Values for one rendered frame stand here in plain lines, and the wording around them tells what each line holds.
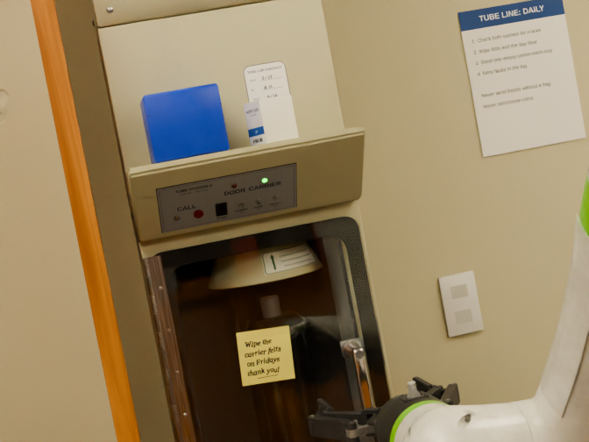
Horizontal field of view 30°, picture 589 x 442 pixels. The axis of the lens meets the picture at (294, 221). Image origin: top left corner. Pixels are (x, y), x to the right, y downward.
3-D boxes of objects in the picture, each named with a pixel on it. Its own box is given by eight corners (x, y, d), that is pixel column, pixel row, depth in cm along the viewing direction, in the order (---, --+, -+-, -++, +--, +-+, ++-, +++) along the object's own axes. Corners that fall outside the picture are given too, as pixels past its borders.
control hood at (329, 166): (137, 241, 153) (123, 171, 153) (358, 198, 159) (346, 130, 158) (140, 245, 142) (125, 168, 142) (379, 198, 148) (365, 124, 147)
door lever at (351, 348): (370, 402, 159) (352, 406, 158) (358, 338, 158) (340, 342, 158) (379, 409, 153) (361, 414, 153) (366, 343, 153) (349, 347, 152)
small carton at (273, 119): (251, 147, 152) (242, 104, 152) (282, 141, 154) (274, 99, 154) (266, 143, 147) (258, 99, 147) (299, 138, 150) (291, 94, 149)
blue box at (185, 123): (152, 166, 153) (138, 102, 152) (222, 153, 155) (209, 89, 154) (155, 163, 143) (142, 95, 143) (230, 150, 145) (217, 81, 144)
